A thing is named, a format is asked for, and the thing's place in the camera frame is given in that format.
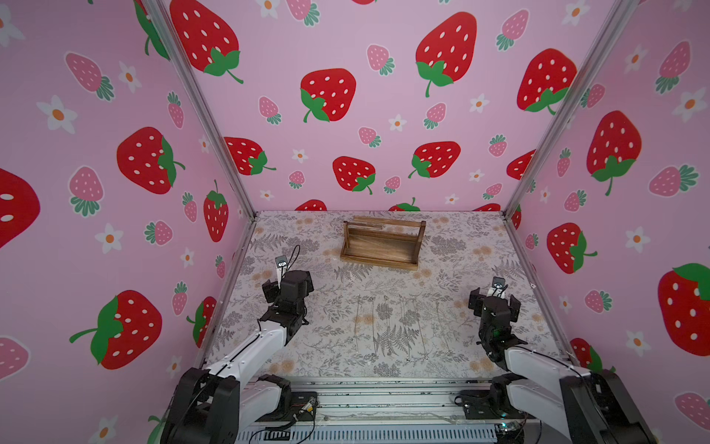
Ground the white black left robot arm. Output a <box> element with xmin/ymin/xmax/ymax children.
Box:
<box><xmin>160</xmin><ymin>270</ymin><xmax>314</xmax><ymax>443</ymax></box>

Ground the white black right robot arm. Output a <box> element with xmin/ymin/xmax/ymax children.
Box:
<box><xmin>459</xmin><ymin>279</ymin><xmax>656</xmax><ymax>443</ymax></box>

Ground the wooden jewelry display stand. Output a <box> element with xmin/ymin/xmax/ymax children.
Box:
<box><xmin>340</xmin><ymin>216</ymin><xmax>426</xmax><ymax>271</ymax></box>

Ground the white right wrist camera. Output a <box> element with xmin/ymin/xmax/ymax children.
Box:
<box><xmin>487</xmin><ymin>277</ymin><xmax>508</xmax><ymax>299</ymax></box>

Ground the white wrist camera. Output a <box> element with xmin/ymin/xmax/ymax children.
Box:
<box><xmin>275</xmin><ymin>255</ymin><xmax>290</xmax><ymax>285</ymax></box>
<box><xmin>487</xmin><ymin>277</ymin><xmax>508</xmax><ymax>299</ymax></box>

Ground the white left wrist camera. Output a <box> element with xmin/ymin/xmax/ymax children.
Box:
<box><xmin>275</xmin><ymin>255</ymin><xmax>290</xmax><ymax>285</ymax></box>

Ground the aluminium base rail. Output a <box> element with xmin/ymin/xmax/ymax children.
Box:
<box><xmin>221</xmin><ymin>376</ymin><xmax>567</xmax><ymax>444</ymax></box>

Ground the aluminium corner post left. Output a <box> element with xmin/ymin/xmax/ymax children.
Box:
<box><xmin>142</xmin><ymin>0</ymin><xmax>257</xmax><ymax>218</ymax></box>

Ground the aluminium corner post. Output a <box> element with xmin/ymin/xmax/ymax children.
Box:
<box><xmin>142</xmin><ymin>0</ymin><xmax>257</xmax><ymax>218</ymax></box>
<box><xmin>503</xmin><ymin>0</ymin><xmax>638</xmax><ymax>222</ymax></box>

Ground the aluminium corner post right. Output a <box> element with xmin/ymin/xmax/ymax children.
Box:
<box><xmin>503</xmin><ymin>0</ymin><xmax>638</xmax><ymax>222</ymax></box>

